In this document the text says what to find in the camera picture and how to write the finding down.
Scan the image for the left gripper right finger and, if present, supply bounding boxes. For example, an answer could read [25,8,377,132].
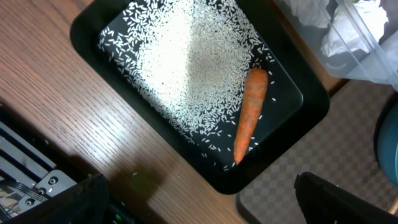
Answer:
[294,172,397,224]

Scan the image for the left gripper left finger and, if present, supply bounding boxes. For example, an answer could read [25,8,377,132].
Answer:
[6,174,109,224]

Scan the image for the orange carrot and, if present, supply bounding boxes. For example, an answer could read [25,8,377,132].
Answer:
[233,68,268,164]

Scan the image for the white tissue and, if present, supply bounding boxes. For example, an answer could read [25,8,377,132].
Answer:
[282,0,331,29]
[320,0,389,57]

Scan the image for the brown serving tray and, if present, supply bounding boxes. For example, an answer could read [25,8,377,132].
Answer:
[234,80,397,224]

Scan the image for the blue plate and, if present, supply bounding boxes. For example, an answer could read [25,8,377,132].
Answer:
[374,99,397,186]

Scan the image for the black plastic tray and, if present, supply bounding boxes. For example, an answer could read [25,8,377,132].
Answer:
[70,1,330,195]

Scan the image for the clear plastic bin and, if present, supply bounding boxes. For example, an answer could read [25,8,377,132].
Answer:
[275,0,397,88]

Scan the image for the spilled white rice pile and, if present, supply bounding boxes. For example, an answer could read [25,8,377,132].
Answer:
[97,0,275,171]

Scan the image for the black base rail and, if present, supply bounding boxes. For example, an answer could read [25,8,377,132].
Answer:
[0,102,141,224]

